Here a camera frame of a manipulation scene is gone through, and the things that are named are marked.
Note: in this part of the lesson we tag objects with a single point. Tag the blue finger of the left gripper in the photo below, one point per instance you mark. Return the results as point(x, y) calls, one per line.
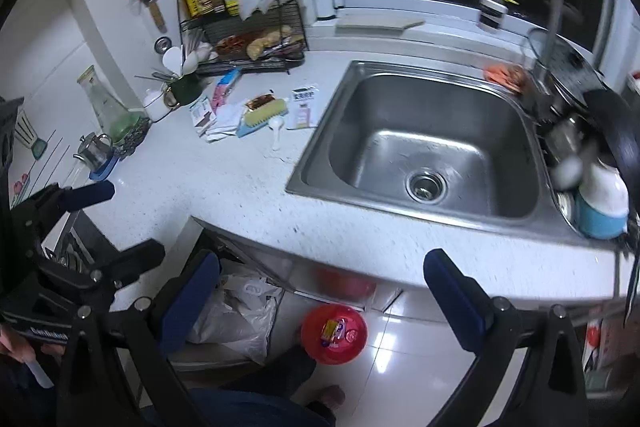
point(129, 265)
point(74, 199)

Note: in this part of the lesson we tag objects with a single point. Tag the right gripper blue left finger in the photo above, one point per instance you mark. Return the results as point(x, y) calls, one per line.
point(183, 299)

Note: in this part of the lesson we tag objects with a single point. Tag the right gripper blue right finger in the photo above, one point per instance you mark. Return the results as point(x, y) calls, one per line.
point(466, 306)

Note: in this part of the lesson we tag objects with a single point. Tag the clear bottle purple label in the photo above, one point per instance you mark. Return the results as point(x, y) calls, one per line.
point(337, 334)

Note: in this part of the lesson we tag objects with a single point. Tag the green white medicine box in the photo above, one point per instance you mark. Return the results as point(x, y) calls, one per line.
point(202, 115)

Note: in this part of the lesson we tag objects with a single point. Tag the white paper towel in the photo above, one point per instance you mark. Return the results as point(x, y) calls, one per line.
point(228, 119)

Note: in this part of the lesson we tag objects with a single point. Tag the pink blue plastic wrapper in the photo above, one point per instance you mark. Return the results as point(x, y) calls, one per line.
point(223, 88)

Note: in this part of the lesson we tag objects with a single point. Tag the white plastic spoon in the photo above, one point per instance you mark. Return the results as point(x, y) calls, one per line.
point(275, 124)

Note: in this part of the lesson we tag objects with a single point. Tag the yellow scrub brush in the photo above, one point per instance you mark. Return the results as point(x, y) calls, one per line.
point(255, 119)

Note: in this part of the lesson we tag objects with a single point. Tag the brown sauce packet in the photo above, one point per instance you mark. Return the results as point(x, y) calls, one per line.
point(260, 101)

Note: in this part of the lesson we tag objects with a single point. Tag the white printed sachet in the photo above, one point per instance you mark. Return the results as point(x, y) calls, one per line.
point(303, 108)

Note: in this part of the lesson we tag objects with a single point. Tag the red trash bucket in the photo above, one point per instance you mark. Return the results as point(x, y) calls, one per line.
point(312, 327)

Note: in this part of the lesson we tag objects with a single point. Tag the person's left hand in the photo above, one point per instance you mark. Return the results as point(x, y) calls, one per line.
point(17, 347)

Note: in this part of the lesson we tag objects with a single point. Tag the white plastic bag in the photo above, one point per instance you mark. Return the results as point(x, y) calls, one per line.
point(240, 312)

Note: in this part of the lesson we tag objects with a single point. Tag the small steel teapot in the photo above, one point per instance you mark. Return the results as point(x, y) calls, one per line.
point(95, 150)

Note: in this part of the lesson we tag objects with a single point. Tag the steel wool scrubber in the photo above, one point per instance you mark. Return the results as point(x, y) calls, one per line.
point(133, 137)

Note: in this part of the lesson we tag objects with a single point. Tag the glass carafe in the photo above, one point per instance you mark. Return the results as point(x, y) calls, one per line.
point(115, 119)

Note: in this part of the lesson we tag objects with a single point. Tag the white lidded jar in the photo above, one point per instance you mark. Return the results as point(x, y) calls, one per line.
point(154, 105)

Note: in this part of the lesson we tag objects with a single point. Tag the dark green mug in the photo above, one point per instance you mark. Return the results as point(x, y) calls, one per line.
point(183, 91)

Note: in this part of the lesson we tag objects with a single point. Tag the stainless steel sink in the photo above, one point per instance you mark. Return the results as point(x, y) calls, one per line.
point(435, 146)

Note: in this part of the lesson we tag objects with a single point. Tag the white blue bowl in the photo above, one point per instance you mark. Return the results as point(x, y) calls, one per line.
point(602, 202)

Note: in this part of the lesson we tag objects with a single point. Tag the white rice spoon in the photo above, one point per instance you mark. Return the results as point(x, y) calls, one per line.
point(173, 61)

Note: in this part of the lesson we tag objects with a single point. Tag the ginger root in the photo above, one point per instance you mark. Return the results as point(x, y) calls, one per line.
point(267, 39)

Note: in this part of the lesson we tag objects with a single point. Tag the orange dish cloth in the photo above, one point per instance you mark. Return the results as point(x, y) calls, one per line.
point(511, 77)

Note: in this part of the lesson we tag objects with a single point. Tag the black frying pan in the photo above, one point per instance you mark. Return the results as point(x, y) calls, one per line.
point(620, 129)

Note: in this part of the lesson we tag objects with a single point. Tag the chrome faucet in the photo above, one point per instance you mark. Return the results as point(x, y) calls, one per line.
point(530, 6)

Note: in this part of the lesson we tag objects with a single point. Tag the black wire rack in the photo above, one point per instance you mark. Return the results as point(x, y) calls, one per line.
point(229, 35)

